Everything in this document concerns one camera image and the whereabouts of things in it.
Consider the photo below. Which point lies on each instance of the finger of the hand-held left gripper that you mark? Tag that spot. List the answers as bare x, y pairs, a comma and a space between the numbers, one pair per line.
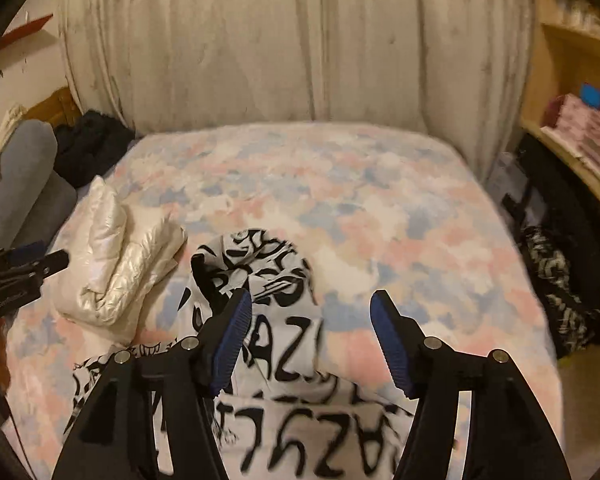
50, 263
27, 252

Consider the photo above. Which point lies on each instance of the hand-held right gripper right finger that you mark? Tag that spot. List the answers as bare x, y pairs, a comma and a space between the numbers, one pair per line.
392, 345

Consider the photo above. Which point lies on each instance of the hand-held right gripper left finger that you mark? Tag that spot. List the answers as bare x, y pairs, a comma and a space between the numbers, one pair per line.
232, 345

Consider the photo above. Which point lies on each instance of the black and white printed jacket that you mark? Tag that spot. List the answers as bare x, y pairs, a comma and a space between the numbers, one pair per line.
280, 360

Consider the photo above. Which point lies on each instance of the cream shiny puffer jacket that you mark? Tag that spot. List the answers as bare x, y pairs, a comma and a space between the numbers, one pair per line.
115, 260

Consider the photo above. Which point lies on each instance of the rolled grey-blue duvet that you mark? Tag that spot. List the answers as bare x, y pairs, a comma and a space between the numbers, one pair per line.
25, 170

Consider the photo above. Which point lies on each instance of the pastel cat print blanket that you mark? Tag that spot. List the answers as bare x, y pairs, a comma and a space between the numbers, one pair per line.
355, 210

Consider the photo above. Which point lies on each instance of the wooden headboard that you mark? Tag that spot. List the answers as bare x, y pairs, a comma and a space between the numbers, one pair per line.
55, 105

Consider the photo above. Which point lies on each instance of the black and white patterned cloth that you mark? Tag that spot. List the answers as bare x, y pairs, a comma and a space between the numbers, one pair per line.
555, 280

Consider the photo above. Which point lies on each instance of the black bag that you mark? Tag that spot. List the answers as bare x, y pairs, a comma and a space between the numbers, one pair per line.
570, 210

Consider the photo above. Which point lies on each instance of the pink mini drawer set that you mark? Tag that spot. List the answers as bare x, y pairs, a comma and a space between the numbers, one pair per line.
585, 125

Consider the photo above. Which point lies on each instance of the wooden shelf unit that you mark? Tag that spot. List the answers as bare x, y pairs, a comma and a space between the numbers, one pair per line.
545, 75

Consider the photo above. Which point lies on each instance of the cream floral curtain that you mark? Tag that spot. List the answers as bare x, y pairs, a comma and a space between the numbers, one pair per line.
280, 35

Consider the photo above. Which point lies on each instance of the small blue box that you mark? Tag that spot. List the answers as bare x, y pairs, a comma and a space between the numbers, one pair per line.
592, 95

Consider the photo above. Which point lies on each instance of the red wall decoration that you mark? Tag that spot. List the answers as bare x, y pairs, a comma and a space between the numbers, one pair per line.
25, 32

